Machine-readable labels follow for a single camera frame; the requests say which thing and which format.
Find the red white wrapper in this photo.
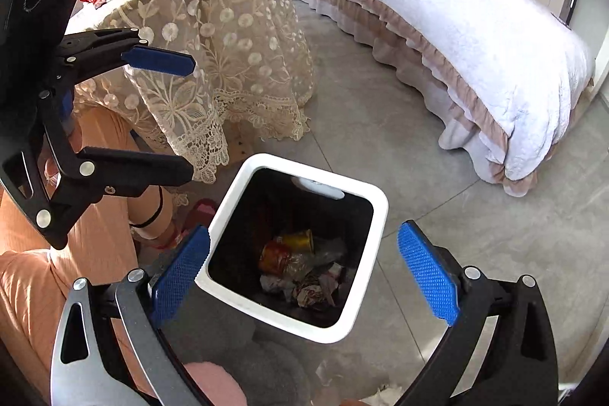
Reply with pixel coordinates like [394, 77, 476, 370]
[295, 282, 340, 310]

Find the bed quilt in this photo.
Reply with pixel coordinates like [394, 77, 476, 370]
[285, 0, 596, 181]

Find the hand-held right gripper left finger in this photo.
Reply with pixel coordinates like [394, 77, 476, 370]
[50, 224, 212, 406]

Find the orange plastic bottle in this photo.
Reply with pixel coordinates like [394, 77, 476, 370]
[258, 242, 294, 276]

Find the upholstered bed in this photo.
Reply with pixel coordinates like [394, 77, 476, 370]
[259, 0, 598, 198]

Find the pink slipper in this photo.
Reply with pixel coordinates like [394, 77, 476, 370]
[178, 198, 220, 246]
[185, 361, 249, 406]

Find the lace tablecloth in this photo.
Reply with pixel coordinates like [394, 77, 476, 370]
[64, 0, 317, 184]

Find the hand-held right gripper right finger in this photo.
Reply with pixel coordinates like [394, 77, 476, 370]
[397, 220, 560, 406]

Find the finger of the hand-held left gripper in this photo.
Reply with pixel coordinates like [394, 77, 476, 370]
[52, 27, 197, 86]
[0, 89, 195, 251]

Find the person's leg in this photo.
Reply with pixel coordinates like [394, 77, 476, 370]
[0, 192, 159, 406]
[38, 106, 191, 253]

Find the crumpled white tissue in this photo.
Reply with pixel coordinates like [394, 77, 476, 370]
[362, 382, 406, 406]

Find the white trash bin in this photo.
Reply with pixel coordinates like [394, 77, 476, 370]
[194, 153, 390, 344]

